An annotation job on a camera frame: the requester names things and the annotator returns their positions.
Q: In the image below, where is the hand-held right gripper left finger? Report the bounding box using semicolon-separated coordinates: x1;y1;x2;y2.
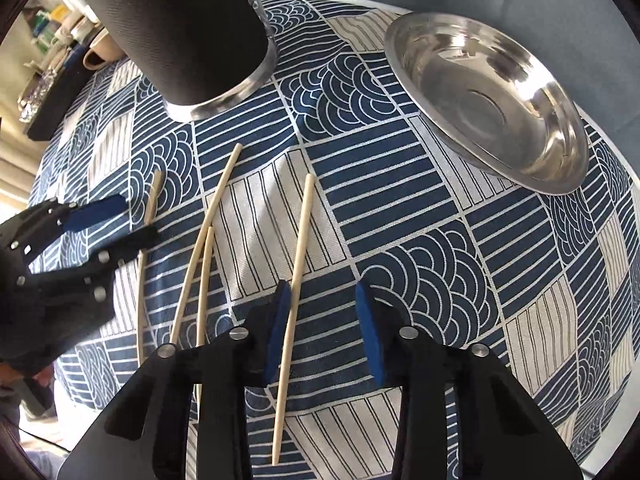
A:
56;279;293;480

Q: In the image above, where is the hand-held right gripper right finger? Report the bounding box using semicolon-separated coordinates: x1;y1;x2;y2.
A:
354;281;585;480

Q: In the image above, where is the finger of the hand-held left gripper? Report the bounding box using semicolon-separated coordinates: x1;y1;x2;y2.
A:
0;194;128;266
20;226;162;311

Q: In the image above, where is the light wooden chopstick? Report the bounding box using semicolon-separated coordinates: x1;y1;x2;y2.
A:
196;226;216;411
170;143;244;346
136;170;164;366
271;173;316;466

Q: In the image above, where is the black cylindrical utensil holder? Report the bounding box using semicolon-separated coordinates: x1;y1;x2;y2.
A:
75;0;279;122

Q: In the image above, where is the black side shelf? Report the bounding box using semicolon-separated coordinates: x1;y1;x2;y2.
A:
27;35;101;142

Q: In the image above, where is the blue white patterned tablecloth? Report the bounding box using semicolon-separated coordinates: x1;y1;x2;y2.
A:
30;0;640;480

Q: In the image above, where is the crumpled silver foil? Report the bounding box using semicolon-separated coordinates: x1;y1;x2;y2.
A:
19;72;57;124

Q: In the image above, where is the beige ceramic mug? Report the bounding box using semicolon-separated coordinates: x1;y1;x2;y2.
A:
82;27;119;71

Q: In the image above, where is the white mug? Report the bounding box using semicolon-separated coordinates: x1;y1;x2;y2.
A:
65;10;97;42

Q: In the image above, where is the green carton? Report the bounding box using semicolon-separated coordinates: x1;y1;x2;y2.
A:
32;6;69;52

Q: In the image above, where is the stainless steel dish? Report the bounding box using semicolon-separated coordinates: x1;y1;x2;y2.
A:
384;11;590;195

